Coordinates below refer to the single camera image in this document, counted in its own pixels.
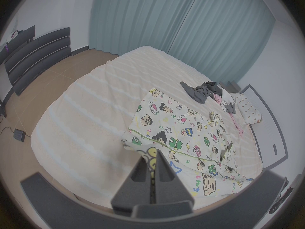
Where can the bed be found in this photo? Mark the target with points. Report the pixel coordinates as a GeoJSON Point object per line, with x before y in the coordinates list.
{"type": "Point", "coordinates": [83, 116]}

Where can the black garment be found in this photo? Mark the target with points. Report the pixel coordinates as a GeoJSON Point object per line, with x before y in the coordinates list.
{"type": "Point", "coordinates": [213, 87]}

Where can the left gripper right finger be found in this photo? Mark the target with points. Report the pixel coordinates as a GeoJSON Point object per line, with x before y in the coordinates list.
{"type": "Point", "coordinates": [169, 187]}

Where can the white printed pillow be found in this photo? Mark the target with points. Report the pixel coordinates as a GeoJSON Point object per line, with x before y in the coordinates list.
{"type": "Point", "coordinates": [249, 108]}

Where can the white printed pyjama top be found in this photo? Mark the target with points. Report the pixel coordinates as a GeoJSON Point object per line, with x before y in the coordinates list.
{"type": "Point", "coordinates": [185, 132]}

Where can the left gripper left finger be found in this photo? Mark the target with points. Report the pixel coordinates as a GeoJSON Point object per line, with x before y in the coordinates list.
{"type": "Point", "coordinates": [133, 189]}

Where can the pink garment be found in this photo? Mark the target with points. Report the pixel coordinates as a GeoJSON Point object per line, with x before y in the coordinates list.
{"type": "Point", "coordinates": [217, 98]}

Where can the grey bedside table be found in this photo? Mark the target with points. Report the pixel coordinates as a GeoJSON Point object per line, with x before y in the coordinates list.
{"type": "Point", "coordinates": [232, 86]}

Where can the dark grey garment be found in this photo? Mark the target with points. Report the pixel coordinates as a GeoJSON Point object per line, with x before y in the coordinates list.
{"type": "Point", "coordinates": [193, 93]}

